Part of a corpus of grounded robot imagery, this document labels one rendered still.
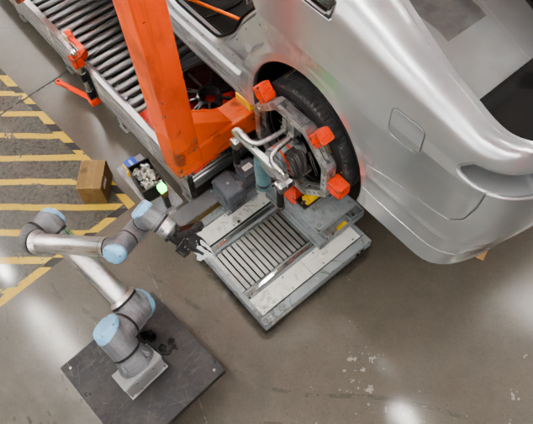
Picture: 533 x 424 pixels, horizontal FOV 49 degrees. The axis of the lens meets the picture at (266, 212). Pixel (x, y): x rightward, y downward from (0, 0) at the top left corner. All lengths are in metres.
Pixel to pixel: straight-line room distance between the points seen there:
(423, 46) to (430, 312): 1.80
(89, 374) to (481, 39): 2.67
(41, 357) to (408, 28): 2.63
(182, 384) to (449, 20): 2.33
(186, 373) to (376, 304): 1.17
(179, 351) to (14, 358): 1.04
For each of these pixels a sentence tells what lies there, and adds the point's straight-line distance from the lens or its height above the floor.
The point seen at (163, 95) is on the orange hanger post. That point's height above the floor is 1.19.
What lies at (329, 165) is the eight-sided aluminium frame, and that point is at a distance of 2.78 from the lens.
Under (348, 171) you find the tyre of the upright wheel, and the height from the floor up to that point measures 0.93.
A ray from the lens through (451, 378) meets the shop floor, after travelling 3.47.
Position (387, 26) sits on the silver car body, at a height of 1.75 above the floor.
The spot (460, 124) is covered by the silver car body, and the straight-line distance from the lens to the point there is 2.14.
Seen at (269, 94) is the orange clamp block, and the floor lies 1.08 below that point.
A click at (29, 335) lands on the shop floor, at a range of 3.75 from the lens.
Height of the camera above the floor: 3.25
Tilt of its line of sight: 60 degrees down
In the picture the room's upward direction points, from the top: 4 degrees counter-clockwise
